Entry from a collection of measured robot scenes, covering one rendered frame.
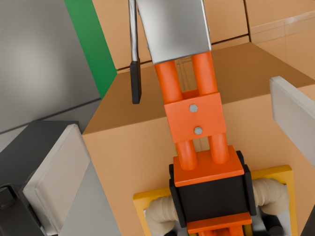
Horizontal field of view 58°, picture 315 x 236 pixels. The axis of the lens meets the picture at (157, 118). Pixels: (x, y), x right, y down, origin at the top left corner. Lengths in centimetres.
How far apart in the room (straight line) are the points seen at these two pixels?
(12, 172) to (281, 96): 115
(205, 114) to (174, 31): 10
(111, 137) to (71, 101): 106
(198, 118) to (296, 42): 64
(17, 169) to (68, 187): 108
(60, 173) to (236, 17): 75
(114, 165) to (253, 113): 26
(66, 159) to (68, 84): 135
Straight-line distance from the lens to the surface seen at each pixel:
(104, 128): 50
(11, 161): 132
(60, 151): 17
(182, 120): 32
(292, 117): 17
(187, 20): 29
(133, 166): 52
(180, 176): 35
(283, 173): 55
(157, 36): 29
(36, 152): 134
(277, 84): 18
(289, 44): 91
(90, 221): 198
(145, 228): 59
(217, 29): 85
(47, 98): 159
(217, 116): 32
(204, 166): 36
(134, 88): 31
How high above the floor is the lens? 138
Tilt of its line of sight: 66 degrees down
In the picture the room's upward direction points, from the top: 177 degrees counter-clockwise
